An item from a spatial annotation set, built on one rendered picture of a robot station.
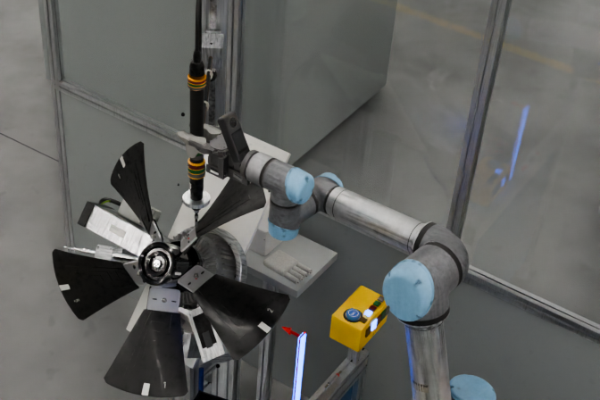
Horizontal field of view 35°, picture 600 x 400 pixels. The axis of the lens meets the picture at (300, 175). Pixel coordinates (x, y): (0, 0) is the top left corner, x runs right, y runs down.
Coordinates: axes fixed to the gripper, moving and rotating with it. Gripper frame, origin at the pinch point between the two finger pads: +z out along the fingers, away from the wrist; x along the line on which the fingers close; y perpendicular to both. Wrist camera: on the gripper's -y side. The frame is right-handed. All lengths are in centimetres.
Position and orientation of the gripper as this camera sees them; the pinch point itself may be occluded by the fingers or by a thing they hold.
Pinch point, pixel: (187, 128)
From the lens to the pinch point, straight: 235.9
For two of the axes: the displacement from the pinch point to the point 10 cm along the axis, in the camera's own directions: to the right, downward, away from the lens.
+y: -0.7, 8.1, 5.9
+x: 5.6, -4.6, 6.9
